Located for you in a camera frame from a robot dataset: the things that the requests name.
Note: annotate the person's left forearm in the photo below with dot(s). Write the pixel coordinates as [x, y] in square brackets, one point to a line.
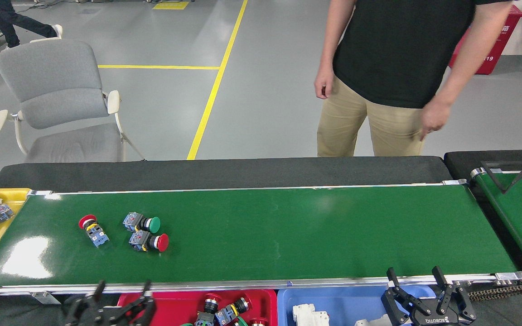
[460, 77]

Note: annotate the person's left hand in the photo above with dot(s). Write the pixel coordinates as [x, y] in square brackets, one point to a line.
[433, 120]

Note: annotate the red floor cabinet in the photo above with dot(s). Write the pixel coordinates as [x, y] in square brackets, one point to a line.
[496, 50]

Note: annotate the red plastic bin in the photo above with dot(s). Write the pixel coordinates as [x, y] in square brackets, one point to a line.
[170, 308]

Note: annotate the person's right forearm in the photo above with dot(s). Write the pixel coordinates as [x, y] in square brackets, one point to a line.
[333, 45]

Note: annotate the blue plastic bin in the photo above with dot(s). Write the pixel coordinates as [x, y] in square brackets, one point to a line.
[342, 303]

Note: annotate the walking person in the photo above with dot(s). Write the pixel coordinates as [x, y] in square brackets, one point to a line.
[2, 18]

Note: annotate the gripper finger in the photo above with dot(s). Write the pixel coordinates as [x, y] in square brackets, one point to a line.
[141, 314]
[82, 312]

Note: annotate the grey office chair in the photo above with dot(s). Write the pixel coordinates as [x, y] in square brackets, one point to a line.
[52, 86]

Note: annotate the person's right hand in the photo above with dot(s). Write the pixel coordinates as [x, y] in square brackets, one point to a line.
[323, 86]

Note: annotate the black guide bracket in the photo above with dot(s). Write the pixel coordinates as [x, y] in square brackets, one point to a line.
[505, 189]

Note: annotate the long green conveyor belt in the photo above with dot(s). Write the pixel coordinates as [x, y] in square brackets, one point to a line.
[288, 235]

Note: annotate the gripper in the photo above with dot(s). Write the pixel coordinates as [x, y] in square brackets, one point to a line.
[437, 320]

